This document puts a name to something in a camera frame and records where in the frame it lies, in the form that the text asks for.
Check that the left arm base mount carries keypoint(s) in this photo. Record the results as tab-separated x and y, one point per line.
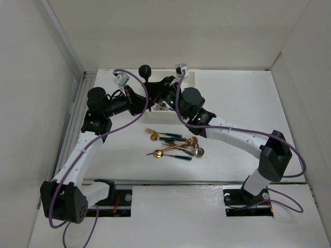
117	207

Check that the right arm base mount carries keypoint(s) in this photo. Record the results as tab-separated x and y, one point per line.
238	203

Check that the silver fork shiny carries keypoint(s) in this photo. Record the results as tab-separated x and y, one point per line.
162	106

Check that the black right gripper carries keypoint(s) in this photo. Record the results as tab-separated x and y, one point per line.
163	87

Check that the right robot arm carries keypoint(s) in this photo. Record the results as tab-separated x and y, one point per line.
272	150

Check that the gold round spoon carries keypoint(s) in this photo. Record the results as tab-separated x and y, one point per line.
160	154

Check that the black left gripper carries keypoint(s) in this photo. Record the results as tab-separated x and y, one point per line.
137	103

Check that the black round spoon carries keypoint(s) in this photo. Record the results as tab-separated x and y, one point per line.
145	72

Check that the silver round spoon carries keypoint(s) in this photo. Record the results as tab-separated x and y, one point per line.
197	152

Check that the copper round spoon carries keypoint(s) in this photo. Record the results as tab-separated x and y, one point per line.
191	143

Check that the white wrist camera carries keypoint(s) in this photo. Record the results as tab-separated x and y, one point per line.
180	68
120	79

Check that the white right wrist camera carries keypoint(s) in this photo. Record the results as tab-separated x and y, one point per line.
180	68

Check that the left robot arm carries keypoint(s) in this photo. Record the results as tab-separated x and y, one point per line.
63	198

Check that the white near container tray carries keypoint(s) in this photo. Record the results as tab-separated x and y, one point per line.
159	117

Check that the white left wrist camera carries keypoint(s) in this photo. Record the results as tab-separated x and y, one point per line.
120	79

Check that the gold fork green handle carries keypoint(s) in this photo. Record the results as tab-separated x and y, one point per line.
164	136

